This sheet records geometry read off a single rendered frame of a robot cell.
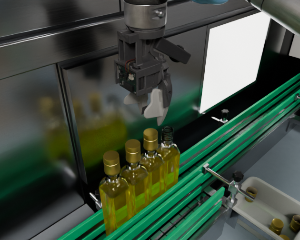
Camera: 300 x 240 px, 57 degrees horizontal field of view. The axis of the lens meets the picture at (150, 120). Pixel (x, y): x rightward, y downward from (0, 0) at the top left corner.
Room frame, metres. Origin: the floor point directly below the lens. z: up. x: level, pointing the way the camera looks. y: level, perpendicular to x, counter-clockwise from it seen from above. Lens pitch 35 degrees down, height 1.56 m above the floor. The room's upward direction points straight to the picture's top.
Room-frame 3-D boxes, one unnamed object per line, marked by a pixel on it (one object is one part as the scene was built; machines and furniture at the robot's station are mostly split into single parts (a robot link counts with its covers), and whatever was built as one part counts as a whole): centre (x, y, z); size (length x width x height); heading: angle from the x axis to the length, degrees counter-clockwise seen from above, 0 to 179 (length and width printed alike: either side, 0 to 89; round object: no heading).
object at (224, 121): (0.86, -0.26, 0.94); 0.07 x 0.04 x 0.13; 43
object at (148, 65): (0.50, 0.01, 1.35); 0.09 x 0.08 x 0.12; 131
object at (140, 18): (0.51, 0.01, 1.43); 0.08 x 0.08 x 0.05
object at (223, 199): (0.57, -0.21, 0.85); 0.09 x 0.04 x 0.07; 43
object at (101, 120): (0.84, -0.15, 1.15); 0.90 x 0.03 x 0.34; 133
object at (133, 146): (0.48, 0.04, 1.14); 0.04 x 0.04 x 0.04
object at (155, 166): (0.52, 0.00, 0.99); 0.06 x 0.06 x 0.21; 43
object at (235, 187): (0.55, -0.22, 0.95); 0.17 x 0.03 x 0.12; 43
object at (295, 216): (0.53, -0.46, 0.79); 0.04 x 0.04 x 0.04
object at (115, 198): (0.44, 0.08, 0.99); 0.06 x 0.06 x 0.21; 42
